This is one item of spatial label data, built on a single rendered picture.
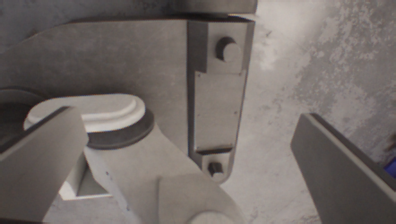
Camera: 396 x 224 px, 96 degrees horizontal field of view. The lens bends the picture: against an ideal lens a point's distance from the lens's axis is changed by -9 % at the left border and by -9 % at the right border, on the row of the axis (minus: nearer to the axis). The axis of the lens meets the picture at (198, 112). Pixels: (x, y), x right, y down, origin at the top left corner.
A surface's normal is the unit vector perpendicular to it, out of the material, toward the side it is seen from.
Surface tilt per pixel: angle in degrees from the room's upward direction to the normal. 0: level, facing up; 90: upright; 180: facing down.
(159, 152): 90
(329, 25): 0
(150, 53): 0
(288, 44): 0
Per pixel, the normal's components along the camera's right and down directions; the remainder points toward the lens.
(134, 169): 0.02, -0.85
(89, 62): 0.18, 0.52
